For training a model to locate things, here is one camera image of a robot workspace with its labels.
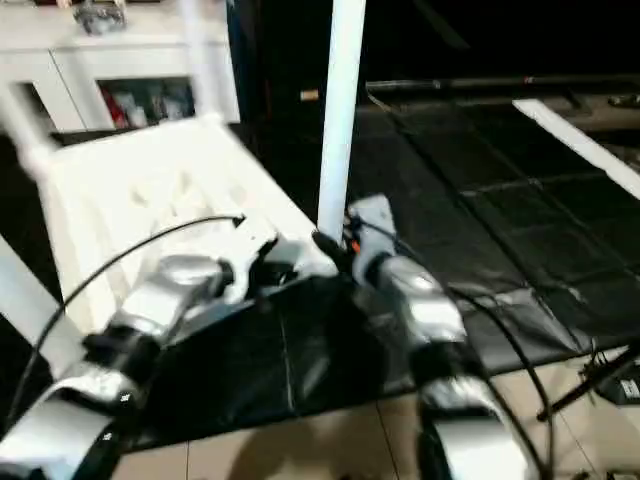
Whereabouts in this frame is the white plastic table leg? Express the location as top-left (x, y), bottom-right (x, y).
top-left (183, 0), bottom-right (229, 126)
top-left (315, 0), bottom-right (369, 247)
top-left (0, 235), bottom-right (83, 373)
top-left (0, 80), bottom-right (63, 183)

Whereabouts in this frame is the white plastic table top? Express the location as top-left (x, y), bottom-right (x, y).
top-left (35, 115), bottom-right (343, 343)

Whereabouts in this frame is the black work mat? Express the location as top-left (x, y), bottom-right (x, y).
top-left (0, 95), bottom-right (640, 451)

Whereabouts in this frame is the black metal bar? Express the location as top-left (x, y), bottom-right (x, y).
top-left (365, 74), bottom-right (640, 99)

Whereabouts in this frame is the white glass-door cabinet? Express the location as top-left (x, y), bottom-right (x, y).
top-left (0, 0), bottom-right (241, 133)

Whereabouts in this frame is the crumpled silver object on cabinet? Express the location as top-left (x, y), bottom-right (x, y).
top-left (74, 0), bottom-right (128, 34)

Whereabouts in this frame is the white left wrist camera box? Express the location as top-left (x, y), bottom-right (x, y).
top-left (222, 225), bottom-right (283, 303)

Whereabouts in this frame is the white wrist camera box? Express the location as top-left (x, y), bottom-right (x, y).
top-left (345, 195), bottom-right (403, 289)
top-left (222, 225), bottom-right (283, 303)

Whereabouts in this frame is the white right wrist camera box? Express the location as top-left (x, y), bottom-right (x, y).
top-left (345, 195), bottom-right (403, 289)

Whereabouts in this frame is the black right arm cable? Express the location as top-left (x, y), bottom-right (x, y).
top-left (350, 218), bottom-right (559, 471)

